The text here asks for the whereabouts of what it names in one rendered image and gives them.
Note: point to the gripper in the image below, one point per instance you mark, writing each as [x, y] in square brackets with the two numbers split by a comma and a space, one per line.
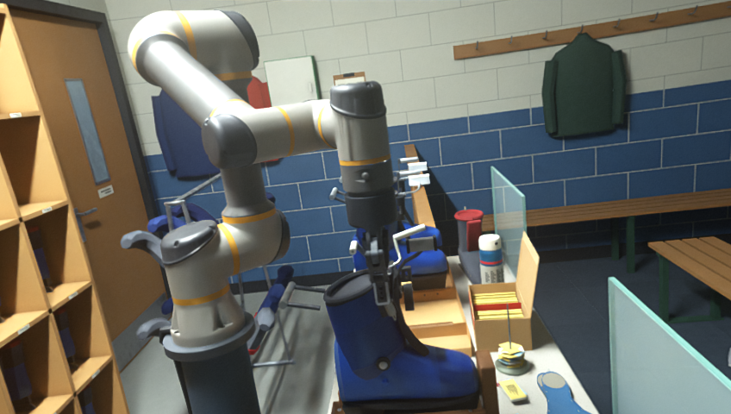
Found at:
[370, 210]

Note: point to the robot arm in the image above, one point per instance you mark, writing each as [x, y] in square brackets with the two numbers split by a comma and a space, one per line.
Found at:
[188, 74]

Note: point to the wooden skate rack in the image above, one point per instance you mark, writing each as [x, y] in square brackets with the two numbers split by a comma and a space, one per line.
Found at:
[437, 311]

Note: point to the blue hire skate boot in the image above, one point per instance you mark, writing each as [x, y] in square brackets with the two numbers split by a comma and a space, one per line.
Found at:
[371, 354]

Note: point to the grey container with red lid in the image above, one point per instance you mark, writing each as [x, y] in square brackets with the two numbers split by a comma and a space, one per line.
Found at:
[468, 225]

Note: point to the white and blue spray can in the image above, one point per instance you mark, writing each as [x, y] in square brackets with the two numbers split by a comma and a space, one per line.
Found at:
[490, 260]

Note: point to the white tag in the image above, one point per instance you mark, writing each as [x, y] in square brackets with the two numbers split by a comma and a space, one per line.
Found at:
[412, 173]
[418, 180]
[416, 167]

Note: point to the cardboard box with yellow cards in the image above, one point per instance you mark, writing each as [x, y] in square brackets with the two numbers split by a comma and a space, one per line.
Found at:
[502, 328]

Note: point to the small glass screen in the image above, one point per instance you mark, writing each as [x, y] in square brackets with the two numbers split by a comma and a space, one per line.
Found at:
[507, 217]

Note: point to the paper spike with yellow slips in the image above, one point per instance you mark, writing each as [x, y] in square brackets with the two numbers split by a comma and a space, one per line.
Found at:
[511, 357]

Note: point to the yellow tag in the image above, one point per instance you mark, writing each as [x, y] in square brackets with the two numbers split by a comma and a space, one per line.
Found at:
[512, 392]

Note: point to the blue insole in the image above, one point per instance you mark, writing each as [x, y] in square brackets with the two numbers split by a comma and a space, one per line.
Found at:
[557, 394]

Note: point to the brown clipboard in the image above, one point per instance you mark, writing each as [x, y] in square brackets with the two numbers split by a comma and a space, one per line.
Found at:
[348, 78]

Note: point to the red hanging garment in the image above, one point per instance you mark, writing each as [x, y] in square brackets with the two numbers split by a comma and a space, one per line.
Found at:
[260, 94]

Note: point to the grey hook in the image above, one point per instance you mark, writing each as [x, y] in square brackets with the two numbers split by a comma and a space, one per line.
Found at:
[140, 240]
[151, 327]

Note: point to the blue hanging jacket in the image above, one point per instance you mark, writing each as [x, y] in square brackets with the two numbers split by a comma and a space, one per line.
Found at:
[180, 148]

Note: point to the green hanging jacket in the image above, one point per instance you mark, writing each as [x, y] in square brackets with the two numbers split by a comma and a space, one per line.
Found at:
[582, 85]

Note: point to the large glass screen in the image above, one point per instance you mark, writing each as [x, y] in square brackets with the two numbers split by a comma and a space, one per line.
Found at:
[662, 360]

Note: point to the slatted wooden bench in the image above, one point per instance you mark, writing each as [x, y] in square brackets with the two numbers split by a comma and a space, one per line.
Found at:
[699, 260]

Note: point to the brown door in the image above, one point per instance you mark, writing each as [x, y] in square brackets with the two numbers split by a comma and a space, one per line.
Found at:
[57, 143]

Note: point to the wooden shelf unit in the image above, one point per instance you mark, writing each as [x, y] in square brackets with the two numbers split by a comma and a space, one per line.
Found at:
[34, 200]

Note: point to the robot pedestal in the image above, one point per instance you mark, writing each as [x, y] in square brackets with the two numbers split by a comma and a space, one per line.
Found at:
[220, 380]

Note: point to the white wall board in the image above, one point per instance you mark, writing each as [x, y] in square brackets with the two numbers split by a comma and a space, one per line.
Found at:
[291, 80]

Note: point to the long wooden wall bench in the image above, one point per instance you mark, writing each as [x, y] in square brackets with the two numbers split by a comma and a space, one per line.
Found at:
[628, 207]

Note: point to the wooden coat hook rail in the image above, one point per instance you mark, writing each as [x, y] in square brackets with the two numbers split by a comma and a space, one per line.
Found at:
[594, 30]

